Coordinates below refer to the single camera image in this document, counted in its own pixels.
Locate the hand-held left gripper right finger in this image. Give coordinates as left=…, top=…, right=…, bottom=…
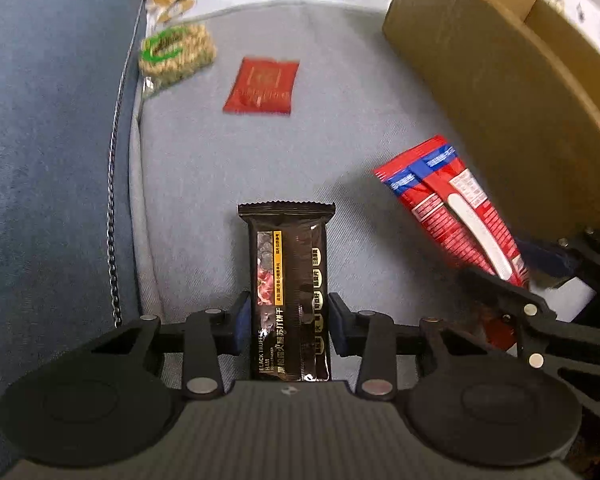
left=328, top=292, right=482, bottom=401

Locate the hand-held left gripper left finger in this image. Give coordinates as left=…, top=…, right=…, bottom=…
left=92, top=291, right=254, bottom=402

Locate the black snack packet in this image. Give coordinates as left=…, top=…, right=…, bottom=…
left=237, top=202, right=337, bottom=382

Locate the red blue banded snack packet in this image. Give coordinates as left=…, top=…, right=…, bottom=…
left=372, top=135, right=532, bottom=352

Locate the cardboard box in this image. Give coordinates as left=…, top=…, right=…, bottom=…
left=382, top=0, right=600, bottom=242

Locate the deer printed blanket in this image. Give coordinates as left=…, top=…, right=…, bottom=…
left=129, top=0, right=600, bottom=326

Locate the dark red snack packet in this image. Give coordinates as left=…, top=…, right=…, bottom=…
left=222, top=56, right=301, bottom=117

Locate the blue sofa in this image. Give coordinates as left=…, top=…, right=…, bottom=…
left=0, top=0, right=147, bottom=480

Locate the green label noodle packet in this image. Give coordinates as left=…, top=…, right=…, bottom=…
left=137, top=22, right=219, bottom=95

